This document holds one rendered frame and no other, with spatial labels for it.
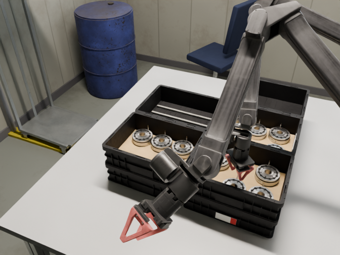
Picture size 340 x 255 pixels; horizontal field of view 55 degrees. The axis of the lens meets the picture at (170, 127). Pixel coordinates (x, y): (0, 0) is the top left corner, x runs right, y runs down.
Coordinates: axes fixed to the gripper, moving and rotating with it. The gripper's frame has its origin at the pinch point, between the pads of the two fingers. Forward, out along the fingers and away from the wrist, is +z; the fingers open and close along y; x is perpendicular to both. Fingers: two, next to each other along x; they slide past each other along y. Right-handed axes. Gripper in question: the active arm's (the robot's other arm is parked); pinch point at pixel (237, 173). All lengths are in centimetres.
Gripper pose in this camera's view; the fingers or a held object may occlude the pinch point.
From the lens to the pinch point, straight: 132.5
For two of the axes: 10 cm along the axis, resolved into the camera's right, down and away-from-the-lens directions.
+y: 3.6, 5.5, -7.5
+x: 9.3, -2.1, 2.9
